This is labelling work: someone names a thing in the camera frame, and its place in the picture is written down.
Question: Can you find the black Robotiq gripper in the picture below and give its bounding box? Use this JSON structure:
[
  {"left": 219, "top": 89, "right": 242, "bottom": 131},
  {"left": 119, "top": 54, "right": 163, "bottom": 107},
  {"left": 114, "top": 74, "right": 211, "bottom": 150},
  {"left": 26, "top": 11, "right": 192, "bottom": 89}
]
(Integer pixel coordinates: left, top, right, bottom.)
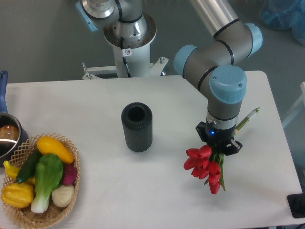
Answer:
[{"left": 195, "top": 122, "right": 243, "bottom": 156}]

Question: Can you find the red tulip bouquet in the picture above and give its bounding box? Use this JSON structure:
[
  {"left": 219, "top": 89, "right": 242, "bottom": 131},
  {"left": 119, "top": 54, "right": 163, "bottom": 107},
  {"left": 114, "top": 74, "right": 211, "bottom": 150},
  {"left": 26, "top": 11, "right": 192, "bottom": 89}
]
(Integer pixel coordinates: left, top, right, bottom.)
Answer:
[{"left": 183, "top": 107, "right": 260, "bottom": 194}]

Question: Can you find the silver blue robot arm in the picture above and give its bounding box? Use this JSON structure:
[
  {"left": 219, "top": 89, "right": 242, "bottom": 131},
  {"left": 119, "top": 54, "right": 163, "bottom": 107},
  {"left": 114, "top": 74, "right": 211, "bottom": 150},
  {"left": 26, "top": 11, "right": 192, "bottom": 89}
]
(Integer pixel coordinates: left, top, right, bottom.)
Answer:
[{"left": 76, "top": 0, "right": 263, "bottom": 156}]

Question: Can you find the dark ribbed cylindrical vase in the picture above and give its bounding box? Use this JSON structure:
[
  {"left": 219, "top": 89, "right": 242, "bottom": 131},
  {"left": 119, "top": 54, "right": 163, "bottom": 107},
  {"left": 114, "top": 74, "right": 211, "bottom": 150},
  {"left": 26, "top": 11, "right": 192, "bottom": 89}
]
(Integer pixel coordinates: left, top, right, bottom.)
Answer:
[{"left": 121, "top": 102, "right": 153, "bottom": 152}]

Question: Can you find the black device at edge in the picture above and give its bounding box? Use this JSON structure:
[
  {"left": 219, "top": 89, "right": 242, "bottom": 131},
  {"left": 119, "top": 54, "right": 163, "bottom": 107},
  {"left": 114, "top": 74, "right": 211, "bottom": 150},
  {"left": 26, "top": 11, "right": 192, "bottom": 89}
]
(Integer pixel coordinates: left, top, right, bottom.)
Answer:
[{"left": 287, "top": 193, "right": 305, "bottom": 219}]

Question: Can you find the blue plastic bag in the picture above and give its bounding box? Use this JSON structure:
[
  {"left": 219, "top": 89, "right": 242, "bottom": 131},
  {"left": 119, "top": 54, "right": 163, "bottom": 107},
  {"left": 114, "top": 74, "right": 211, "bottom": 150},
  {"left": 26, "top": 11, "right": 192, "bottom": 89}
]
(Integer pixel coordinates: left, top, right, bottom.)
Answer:
[{"left": 259, "top": 0, "right": 305, "bottom": 45}]

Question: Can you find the purple radish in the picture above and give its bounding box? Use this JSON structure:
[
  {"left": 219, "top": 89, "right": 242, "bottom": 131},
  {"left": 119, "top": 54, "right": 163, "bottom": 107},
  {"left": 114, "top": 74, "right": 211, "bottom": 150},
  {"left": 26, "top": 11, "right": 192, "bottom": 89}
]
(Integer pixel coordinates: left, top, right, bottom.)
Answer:
[{"left": 62, "top": 164, "right": 77, "bottom": 186}]

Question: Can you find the white garlic bulb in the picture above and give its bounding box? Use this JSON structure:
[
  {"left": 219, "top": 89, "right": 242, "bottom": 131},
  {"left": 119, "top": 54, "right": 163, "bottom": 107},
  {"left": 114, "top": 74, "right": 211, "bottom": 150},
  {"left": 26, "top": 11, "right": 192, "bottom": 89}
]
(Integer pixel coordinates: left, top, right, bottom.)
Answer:
[{"left": 51, "top": 185, "right": 74, "bottom": 208}]

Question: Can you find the yellow squash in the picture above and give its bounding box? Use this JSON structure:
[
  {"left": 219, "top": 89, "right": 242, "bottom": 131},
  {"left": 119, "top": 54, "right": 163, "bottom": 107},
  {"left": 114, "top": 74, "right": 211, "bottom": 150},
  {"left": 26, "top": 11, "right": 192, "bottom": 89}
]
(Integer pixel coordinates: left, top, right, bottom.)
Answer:
[{"left": 36, "top": 136, "right": 74, "bottom": 164}]

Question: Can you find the green bok choy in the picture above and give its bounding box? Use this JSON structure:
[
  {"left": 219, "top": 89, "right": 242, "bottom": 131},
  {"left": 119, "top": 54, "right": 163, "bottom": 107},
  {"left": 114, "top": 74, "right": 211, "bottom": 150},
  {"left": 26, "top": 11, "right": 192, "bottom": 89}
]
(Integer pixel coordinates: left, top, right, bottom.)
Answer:
[{"left": 31, "top": 154, "right": 63, "bottom": 214}]

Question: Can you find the dark green cucumber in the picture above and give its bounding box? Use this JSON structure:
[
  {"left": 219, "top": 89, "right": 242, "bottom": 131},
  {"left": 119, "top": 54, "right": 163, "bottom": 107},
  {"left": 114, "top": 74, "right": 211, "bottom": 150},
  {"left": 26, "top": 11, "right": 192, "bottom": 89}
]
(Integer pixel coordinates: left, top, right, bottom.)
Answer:
[{"left": 16, "top": 148, "right": 42, "bottom": 184}]

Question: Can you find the yellow bell pepper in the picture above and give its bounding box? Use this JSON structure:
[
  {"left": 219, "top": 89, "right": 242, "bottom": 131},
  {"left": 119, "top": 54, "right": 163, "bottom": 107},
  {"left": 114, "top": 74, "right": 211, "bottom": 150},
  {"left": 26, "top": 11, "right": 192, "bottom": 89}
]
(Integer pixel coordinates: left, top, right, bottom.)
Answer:
[{"left": 1, "top": 183, "right": 34, "bottom": 208}]

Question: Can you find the small yellow gourd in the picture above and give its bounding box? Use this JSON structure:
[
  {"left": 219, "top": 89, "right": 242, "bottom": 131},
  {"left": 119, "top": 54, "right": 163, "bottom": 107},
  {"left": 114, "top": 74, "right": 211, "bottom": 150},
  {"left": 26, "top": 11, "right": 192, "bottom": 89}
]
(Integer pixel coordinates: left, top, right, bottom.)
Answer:
[{"left": 3, "top": 160, "right": 35, "bottom": 186}]

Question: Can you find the woven wicker basket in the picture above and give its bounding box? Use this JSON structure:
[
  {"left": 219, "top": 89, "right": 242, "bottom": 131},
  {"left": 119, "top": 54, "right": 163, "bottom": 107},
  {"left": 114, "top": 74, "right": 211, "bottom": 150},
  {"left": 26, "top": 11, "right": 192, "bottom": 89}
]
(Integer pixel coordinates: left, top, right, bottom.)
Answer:
[{"left": 2, "top": 133, "right": 81, "bottom": 229}]

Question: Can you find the white frame at right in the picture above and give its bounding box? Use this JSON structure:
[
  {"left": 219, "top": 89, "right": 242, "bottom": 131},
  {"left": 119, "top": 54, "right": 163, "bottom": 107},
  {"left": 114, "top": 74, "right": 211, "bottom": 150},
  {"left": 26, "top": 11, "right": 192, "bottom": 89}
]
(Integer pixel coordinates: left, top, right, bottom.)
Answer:
[{"left": 282, "top": 82, "right": 305, "bottom": 129}]

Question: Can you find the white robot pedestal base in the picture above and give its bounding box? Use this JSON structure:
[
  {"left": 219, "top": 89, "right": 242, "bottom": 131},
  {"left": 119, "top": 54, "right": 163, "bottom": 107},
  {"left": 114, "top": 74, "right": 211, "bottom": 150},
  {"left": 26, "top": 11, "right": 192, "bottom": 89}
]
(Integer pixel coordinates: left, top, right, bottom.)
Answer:
[{"left": 82, "top": 12, "right": 169, "bottom": 80}]

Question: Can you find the blue handled saucepan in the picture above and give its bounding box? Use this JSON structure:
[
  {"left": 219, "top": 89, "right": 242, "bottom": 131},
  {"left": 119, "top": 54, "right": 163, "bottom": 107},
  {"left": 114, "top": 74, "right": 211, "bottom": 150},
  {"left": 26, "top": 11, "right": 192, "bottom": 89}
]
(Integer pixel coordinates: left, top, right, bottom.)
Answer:
[{"left": 0, "top": 71, "right": 28, "bottom": 168}]

